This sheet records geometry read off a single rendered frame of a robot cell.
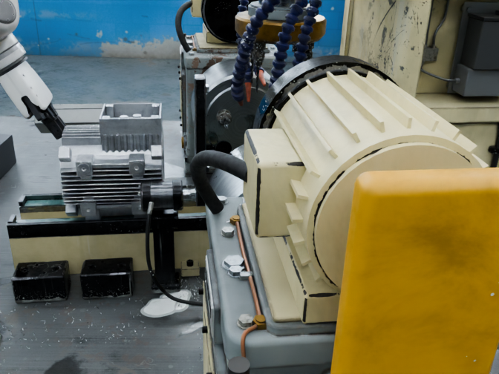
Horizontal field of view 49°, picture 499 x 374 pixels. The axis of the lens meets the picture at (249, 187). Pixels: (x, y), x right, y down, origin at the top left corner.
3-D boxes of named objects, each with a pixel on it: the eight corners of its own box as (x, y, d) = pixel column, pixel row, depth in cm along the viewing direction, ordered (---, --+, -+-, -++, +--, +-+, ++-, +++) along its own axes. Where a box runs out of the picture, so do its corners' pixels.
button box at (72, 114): (110, 132, 140) (110, 113, 141) (107, 122, 133) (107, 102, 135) (40, 133, 138) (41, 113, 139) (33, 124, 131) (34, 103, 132)
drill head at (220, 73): (267, 125, 175) (271, 47, 164) (291, 173, 143) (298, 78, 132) (188, 127, 172) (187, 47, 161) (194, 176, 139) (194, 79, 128)
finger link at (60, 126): (37, 113, 116) (57, 139, 119) (34, 118, 113) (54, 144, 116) (50, 106, 115) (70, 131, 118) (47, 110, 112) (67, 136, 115)
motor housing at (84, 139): (165, 188, 131) (162, 112, 123) (165, 228, 114) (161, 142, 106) (79, 191, 128) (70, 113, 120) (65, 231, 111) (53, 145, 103)
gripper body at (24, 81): (-2, 65, 115) (33, 109, 120) (-16, 77, 106) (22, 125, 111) (28, 47, 115) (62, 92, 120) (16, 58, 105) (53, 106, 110)
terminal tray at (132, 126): (162, 133, 121) (161, 102, 118) (162, 152, 111) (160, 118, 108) (107, 135, 119) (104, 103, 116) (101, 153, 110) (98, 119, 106)
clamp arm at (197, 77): (208, 199, 110) (208, 73, 99) (209, 206, 107) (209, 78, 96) (191, 200, 109) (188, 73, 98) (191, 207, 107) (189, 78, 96)
